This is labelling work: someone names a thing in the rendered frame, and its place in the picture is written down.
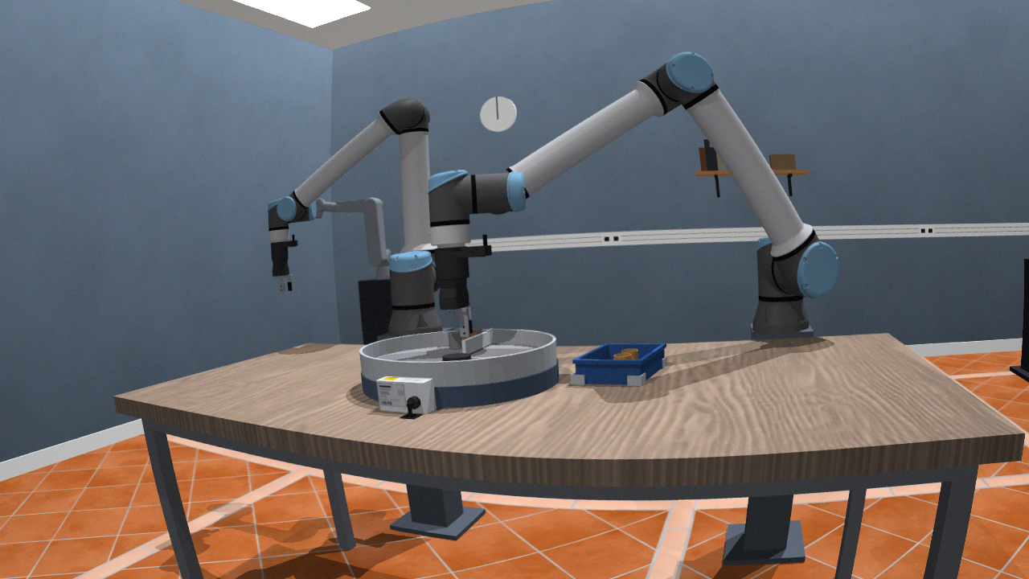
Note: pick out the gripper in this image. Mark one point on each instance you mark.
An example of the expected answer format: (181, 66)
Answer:
(454, 280)
(280, 259)

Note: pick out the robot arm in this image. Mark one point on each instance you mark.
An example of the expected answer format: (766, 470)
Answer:
(346, 161)
(587, 133)

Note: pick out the grey turntable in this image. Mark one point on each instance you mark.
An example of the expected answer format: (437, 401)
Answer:
(498, 371)

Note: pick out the blue crate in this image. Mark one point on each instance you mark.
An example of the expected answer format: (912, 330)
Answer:
(599, 370)

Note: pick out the black box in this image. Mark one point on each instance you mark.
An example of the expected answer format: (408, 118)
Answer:
(374, 310)

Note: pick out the white control box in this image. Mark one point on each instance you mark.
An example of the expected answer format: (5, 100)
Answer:
(398, 392)

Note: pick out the grey jointed stand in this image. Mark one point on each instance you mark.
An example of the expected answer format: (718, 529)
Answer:
(371, 221)

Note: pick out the white ceiling light panel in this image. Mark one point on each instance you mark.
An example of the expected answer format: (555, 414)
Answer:
(301, 10)

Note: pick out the wooden table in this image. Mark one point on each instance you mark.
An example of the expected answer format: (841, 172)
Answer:
(723, 418)

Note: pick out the brown box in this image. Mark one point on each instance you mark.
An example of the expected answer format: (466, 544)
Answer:
(784, 162)

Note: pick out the black upright board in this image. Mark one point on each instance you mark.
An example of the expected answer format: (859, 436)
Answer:
(1022, 322)

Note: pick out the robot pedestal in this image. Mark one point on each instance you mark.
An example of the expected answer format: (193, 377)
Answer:
(438, 511)
(764, 531)

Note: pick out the white wall clock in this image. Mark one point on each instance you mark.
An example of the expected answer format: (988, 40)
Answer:
(498, 114)

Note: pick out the white wall rail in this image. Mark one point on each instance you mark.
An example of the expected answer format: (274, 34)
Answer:
(683, 236)

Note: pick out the wooden wall shelf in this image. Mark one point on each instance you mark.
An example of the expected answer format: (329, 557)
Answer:
(800, 171)

